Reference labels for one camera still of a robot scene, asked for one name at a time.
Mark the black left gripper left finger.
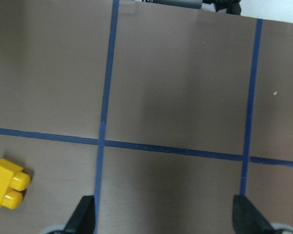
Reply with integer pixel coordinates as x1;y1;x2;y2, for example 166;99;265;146
63;195;96;234

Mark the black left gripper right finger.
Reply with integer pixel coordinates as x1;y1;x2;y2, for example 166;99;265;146
232;195;275;234

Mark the brown paper table cover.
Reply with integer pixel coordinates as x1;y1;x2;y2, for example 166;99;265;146
0;0;293;234

